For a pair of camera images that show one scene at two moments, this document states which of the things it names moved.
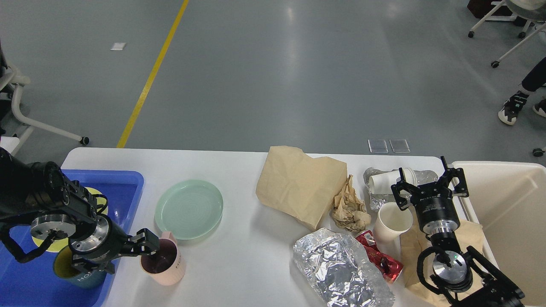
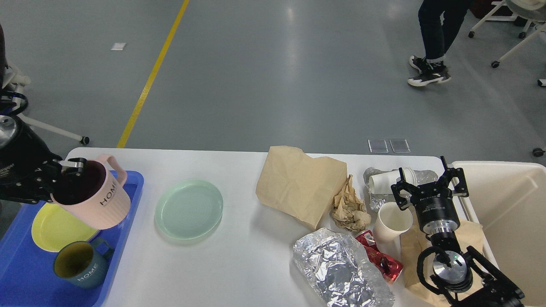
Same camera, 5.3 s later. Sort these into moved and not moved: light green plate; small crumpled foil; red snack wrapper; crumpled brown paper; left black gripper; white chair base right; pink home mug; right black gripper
Moved: pink home mug; left black gripper
Not moved: red snack wrapper; right black gripper; white chair base right; small crumpled foil; crumpled brown paper; light green plate
